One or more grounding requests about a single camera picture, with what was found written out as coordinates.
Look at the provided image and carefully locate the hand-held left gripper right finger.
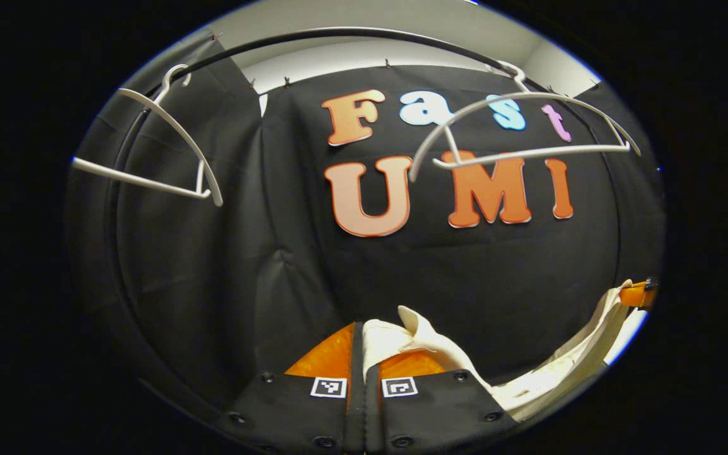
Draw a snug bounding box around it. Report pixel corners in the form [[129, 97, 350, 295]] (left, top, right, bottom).
[[364, 349, 519, 455]]

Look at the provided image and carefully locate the white wide-shouldered plastic hanger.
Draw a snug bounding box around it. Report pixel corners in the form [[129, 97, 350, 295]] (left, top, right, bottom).
[[72, 63, 224, 208]]

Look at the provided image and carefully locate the cream shirt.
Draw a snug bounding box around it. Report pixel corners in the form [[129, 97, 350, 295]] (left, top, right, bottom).
[[361, 279, 635, 423]]

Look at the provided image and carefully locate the row of small backdrop clips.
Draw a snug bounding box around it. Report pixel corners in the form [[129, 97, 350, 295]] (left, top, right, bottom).
[[212, 32, 598, 89]]

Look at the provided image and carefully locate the white thin plastic hanger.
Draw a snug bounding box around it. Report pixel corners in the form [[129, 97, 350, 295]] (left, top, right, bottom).
[[408, 60, 643, 184]]

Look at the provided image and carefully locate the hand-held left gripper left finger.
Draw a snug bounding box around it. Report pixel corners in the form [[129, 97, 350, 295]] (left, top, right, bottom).
[[212, 321, 365, 455]]

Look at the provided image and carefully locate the black clothes rail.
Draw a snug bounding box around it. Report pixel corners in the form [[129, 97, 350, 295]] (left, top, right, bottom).
[[104, 27, 624, 380]]

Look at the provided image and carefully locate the white flat panel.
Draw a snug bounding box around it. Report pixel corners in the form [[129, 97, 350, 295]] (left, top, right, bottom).
[[603, 308, 650, 367]]

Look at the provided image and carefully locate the black backdrop cloth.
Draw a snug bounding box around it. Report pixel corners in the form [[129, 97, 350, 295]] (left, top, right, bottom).
[[64, 28, 665, 430]]

